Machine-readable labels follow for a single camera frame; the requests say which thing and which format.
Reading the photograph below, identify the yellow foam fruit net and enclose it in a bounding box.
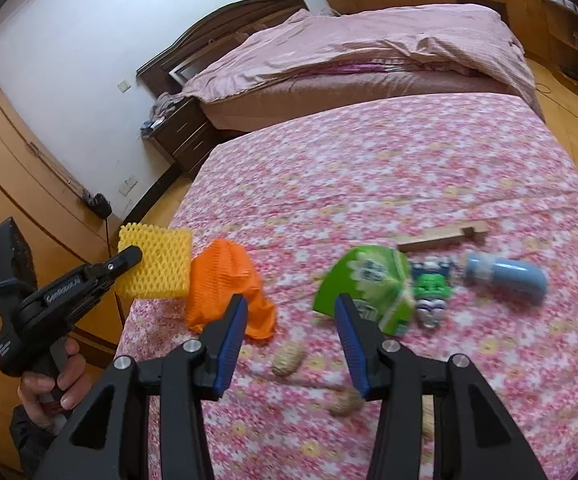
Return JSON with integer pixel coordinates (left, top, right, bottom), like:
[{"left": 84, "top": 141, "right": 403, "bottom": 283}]
[{"left": 114, "top": 223, "right": 192, "bottom": 299}]

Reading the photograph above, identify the orange foam fruit net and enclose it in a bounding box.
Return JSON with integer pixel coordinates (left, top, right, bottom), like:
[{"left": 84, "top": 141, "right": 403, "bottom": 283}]
[{"left": 184, "top": 240, "right": 276, "bottom": 340}]

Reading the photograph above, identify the wooden notched stick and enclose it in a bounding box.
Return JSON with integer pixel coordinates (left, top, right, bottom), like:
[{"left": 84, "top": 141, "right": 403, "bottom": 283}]
[{"left": 395, "top": 221, "right": 488, "bottom": 252}]

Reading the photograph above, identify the blue plastic bottle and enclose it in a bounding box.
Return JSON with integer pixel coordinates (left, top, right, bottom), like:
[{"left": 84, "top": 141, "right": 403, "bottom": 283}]
[{"left": 464, "top": 252, "right": 548, "bottom": 304}]

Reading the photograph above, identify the person's left hand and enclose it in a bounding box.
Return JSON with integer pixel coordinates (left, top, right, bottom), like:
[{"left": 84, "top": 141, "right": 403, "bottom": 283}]
[{"left": 18, "top": 337, "right": 94, "bottom": 430}]

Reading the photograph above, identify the green snack bag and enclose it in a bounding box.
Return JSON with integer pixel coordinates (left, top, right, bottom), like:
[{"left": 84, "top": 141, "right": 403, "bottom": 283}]
[{"left": 313, "top": 245, "right": 415, "bottom": 337}]

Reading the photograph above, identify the peanut shell middle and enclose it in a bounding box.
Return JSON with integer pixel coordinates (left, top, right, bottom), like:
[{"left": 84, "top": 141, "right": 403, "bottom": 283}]
[{"left": 327, "top": 388, "right": 364, "bottom": 417}]

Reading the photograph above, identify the peanut shell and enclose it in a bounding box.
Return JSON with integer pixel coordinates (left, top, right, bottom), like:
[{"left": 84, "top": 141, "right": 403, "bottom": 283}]
[
  {"left": 327, "top": 388, "right": 364, "bottom": 417},
  {"left": 272, "top": 341, "right": 305, "bottom": 377}
]

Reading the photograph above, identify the peanut shell left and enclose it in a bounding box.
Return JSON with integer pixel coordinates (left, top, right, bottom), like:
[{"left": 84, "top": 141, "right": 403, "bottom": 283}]
[{"left": 272, "top": 341, "right": 305, "bottom": 377}]

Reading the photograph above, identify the wooden wardrobe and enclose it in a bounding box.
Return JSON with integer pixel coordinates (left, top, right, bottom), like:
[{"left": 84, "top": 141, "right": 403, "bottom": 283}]
[{"left": 0, "top": 88, "right": 123, "bottom": 472}]

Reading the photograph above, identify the dark wooden nightstand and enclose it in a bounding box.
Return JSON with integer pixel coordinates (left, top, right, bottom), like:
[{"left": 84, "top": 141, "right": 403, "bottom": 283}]
[{"left": 141, "top": 98, "right": 220, "bottom": 180}]

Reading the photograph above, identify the floral pink bed sheet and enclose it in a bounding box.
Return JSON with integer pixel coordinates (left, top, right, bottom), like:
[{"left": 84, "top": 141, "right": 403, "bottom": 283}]
[{"left": 173, "top": 94, "right": 578, "bottom": 479}]

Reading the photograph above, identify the brown mattress bed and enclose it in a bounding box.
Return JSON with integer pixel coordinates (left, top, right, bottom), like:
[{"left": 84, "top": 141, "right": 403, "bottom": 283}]
[{"left": 201, "top": 70, "right": 510, "bottom": 132}]

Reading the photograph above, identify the dark wooden headboard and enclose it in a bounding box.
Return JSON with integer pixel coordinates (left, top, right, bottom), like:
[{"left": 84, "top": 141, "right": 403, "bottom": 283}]
[{"left": 136, "top": 0, "right": 307, "bottom": 96}]

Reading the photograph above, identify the pink quilt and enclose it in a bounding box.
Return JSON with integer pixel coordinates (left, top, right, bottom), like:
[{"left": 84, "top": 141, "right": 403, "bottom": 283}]
[{"left": 182, "top": 3, "right": 540, "bottom": 112}]

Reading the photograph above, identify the long wooden desk cabinet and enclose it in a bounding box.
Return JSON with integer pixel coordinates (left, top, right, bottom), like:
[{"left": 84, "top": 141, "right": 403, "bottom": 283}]
[{"left": 327, "top": 0, "right": 578, "bottom": 96}]

